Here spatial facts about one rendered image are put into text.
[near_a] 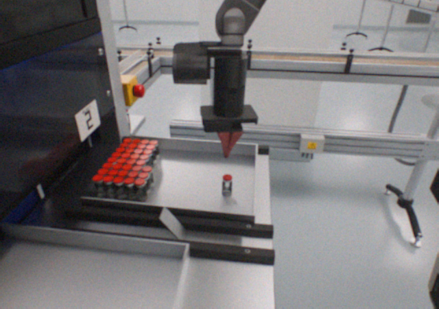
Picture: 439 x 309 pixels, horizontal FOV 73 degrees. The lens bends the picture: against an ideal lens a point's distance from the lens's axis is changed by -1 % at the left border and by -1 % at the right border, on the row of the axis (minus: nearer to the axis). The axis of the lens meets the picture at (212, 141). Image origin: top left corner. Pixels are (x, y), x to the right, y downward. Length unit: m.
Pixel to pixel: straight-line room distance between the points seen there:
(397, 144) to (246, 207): 1.31
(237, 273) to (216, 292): 0.05
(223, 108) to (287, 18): 1.58
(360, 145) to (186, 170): 1.23
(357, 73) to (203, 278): 1.26
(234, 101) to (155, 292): 0.33
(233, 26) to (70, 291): 0.47
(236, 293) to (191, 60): 0.37
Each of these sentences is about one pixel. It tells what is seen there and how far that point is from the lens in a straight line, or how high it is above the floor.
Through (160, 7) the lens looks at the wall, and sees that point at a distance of 9.00.
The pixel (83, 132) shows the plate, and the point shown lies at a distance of 0.68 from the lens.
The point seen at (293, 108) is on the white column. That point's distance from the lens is 2.24.
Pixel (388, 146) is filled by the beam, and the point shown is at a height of 0.50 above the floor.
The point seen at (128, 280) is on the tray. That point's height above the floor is 0.88.
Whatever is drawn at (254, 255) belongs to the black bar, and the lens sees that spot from 0.52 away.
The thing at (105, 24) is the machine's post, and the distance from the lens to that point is 0.78.
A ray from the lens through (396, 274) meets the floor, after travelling 1.85.
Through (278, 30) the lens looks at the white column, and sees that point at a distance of 2.08.
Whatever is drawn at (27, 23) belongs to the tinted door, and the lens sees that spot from 0.58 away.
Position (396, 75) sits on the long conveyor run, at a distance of 1.63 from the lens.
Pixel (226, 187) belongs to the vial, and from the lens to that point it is 0.63.
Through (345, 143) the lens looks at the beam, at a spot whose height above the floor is 0.50.
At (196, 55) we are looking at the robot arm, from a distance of 0.52.
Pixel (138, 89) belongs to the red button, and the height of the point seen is 1.01.
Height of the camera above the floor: 1.30
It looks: 30 degrees down
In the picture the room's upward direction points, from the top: straight up
